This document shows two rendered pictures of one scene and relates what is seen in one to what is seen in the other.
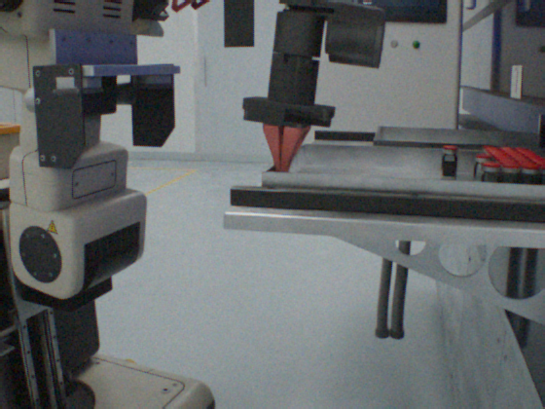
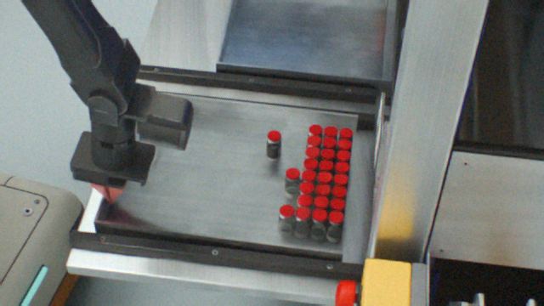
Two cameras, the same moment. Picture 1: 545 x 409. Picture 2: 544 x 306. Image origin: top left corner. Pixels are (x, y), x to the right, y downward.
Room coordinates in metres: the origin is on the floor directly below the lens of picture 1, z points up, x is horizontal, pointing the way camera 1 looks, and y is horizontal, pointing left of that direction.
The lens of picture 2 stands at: (-0.15, -0.14, 1.88)
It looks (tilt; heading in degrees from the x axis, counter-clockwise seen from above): 48 degrees down; 353
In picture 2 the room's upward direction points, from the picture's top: 2 degrees clockwise
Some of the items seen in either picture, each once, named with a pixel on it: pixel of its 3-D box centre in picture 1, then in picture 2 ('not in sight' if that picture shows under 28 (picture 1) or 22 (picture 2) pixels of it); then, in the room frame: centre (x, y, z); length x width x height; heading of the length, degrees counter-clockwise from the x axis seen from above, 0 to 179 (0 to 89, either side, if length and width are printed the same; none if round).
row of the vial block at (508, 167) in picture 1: (498, 172); (308, 179); (0.66, -0.29, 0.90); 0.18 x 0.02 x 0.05; 166
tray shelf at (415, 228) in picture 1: (432, 172); (274, 106); (0.84, -0.26, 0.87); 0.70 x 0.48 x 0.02; 167
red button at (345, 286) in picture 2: not in sight; (351, 297); (0.40, -0.30, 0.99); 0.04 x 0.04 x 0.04; 77
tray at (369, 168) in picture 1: (413, 173); (233, 173); (0.69, -0.18, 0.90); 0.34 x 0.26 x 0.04; 76
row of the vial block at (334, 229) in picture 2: (532, 174); (340, 183); (0.65, -0.33, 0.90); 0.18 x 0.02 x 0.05; 166
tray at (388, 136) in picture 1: (464, 144); (327, 30); (0.99, -0.36, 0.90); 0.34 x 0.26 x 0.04; 77
